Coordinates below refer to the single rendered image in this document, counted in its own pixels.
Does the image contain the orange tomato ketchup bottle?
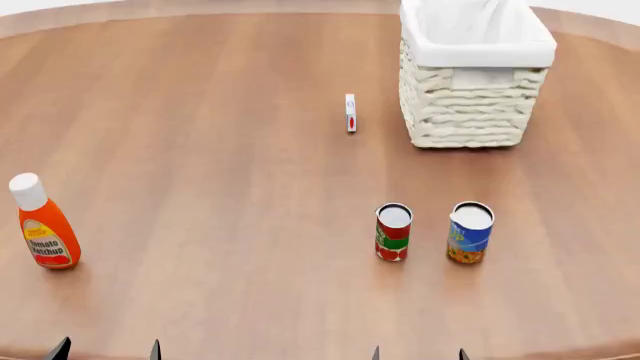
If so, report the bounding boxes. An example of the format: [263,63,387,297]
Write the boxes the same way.
[8,171,82,270]

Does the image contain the white woven wicker basket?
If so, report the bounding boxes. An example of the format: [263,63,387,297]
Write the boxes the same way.
[398,35,550,150]

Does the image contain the white cloth basket liner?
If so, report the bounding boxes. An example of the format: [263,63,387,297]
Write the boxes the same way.
[399,0,558,69]

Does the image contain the blue vegetable soup can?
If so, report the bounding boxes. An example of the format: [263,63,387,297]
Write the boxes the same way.
[446,200,496,264]

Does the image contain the red green tomato can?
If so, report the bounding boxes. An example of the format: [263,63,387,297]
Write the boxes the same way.
[374,201,414,263]

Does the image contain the small white red carton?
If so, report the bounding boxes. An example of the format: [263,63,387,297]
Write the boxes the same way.
[344,93,358,133]

